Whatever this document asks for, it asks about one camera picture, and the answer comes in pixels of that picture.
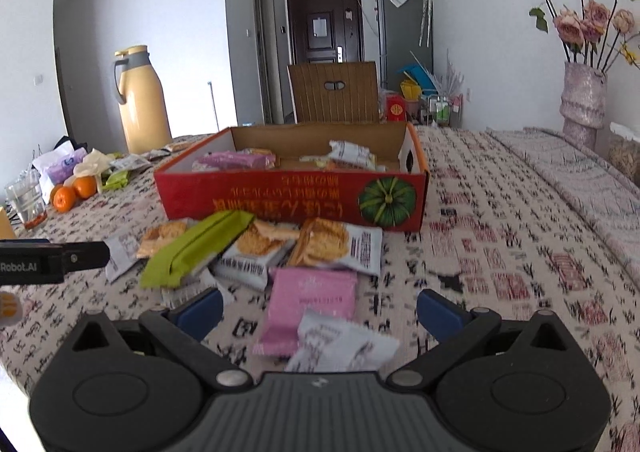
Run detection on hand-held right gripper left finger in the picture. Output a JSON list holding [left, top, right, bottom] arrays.
[[55, 288, 253, 390]]

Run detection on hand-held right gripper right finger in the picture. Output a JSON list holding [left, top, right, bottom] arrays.
[[387, 288, 603, 389]]

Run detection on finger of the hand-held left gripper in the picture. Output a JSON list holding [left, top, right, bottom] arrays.
[[62, 241, 110, 272]]

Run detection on plain white snack packet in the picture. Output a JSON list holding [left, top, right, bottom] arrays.
[[160, 272, 236, 309], [105, 234, 142, 283], [284, 309, 401, 374]]

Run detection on long green snack packet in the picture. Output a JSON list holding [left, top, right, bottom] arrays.
[[140, 210, 256, 289]]

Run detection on white cracker snack packet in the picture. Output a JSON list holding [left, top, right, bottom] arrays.
[[214, 221, 301, 292], [136, 222, 190, 259], [287, 217, 384, 278]]

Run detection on red cardboard box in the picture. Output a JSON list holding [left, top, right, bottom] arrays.
[[154, 122, 430, 233]]

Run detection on orange snack packet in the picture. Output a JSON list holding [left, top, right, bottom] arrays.
[[299, 156, 351, 172]]

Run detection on white and orange object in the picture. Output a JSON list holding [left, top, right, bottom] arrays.
[[0, 289, 24, 325]]

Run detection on clear glass cup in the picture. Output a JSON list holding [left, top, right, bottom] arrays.
[[5, 169, 48, 230]]

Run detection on cream plastic bag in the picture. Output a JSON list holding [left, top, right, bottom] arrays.
[[74, 148, 117, 193]]

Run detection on white plastic bag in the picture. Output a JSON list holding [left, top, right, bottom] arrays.
[[32, 139, 76, 203]]

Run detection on white green small packet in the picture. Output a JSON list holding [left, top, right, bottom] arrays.
[[109, 154, 151, 173]]

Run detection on dark bag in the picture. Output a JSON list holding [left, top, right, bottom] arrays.
[[52, 134, 88, 153]]

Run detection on yellow thermos jug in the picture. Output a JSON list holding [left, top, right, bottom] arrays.
[[111, 45, 173, 155]]

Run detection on grey quilted cloth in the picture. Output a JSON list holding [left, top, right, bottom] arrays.
[[485, 127, 640, 283]]

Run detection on red gift box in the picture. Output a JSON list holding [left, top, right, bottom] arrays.
[[386, 93, 407, 123]]

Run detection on wooden chair back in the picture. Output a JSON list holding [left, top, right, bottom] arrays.
[[287, 61, 381, 124]]

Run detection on lilac decorative branches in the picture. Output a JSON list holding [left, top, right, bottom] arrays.
[[435, 49, 468, 98]]

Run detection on blue plastic dustpan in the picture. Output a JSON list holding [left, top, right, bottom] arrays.
[[397, 63, 437, 89]]

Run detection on clear food jar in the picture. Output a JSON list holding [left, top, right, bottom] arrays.
[[607, 122, 640, 180]]

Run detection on pink textured vase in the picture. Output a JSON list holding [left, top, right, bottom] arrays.
[[559, 61, 608, 150]]

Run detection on grey refrigerator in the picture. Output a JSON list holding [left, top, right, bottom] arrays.
[[375, 0, 435, 88]]

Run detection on dark brown door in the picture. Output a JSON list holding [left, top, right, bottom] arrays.
[[286, 0, 366, 67]]

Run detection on white folded umbrella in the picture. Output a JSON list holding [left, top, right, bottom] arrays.
[[417, 0, 433, 47]]

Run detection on dried pink rose bouquet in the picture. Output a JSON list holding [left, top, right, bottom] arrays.
[[506, 0, 640, 75]]

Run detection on wire storage rack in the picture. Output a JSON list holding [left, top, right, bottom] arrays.
[[420, 93, 463, 127]]

